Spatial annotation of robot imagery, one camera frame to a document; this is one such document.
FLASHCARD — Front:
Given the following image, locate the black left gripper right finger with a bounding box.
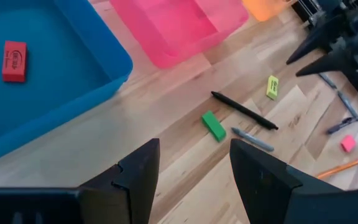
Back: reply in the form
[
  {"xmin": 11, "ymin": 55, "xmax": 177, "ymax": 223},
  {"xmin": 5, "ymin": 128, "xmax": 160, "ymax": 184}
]
[{"xmin": 229, "ymin": 138, "xmax": 347, "ymax": 224}]

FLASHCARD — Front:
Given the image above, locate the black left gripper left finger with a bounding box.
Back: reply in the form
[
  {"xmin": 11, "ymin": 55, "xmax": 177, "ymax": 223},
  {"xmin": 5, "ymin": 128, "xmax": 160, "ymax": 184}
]
[{"xmin": 79, "ymin": 138, "xmax": 161, "ymax": 224}]

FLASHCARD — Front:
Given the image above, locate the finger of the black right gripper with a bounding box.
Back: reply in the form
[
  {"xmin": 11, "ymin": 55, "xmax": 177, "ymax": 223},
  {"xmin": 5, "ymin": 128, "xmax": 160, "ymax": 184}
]
[
  {"xmin": 286, "ymin": 18, "xmax": 341, "ymax": 65},
  {"xmin": 296, "ymin": 46, "xmax": 354, "ymax": 77}
]

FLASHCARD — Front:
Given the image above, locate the yellow-green eraser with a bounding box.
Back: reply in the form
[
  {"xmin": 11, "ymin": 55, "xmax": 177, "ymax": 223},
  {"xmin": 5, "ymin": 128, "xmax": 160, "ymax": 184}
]
[{"xmin": 265, "ymin": 75, "xmax": 280, "ymax": 101}]

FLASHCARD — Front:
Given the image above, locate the purple pen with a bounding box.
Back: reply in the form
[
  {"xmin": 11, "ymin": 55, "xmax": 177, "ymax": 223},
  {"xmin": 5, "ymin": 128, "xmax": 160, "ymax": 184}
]
[{"xmin": 326, "ymin": 116, "xmax": 357, "ymax": 135}]

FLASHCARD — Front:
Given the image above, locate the pink eraser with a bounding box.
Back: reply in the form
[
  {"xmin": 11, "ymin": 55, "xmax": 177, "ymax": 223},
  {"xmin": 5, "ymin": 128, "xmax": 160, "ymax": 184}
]
[{"xmin": 340, "ymin": 134, "xmax": 357, "ymax": 154}]

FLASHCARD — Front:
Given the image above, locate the green eraser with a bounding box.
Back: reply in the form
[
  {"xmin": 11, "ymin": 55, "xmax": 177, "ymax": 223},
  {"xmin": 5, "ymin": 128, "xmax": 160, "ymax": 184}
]
[{"xmin": 201, "ymin": 110, "xmax": 227, "ymax": 143}]

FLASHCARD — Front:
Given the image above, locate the black pen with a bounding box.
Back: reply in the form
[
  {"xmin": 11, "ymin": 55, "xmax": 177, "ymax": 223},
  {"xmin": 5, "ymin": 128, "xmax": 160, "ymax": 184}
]
[{"xmin": 210, "ymin": 90, "xmax": 279, "ymax": 131}]

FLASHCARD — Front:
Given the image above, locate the orange plastic bin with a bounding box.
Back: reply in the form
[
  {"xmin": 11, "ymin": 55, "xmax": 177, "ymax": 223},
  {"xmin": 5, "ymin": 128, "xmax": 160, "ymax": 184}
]
[{"xmin": 242, "ymin": 0, "xmax": 291, "ymax": 22}]

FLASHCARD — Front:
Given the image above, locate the blue plastic bin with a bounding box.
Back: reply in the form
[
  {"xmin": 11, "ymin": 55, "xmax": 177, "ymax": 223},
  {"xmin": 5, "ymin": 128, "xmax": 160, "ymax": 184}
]
[{"xmin": 0, "ymin": 0, "xmax": 134, "ymax": 162}]

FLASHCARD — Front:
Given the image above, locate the pink plastic bin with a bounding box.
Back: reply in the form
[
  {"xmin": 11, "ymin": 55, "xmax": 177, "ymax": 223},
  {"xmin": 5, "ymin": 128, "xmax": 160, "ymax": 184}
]
[{"xmin": 109, "ymin": 0, "xmax": 250, "ymax": 70}]

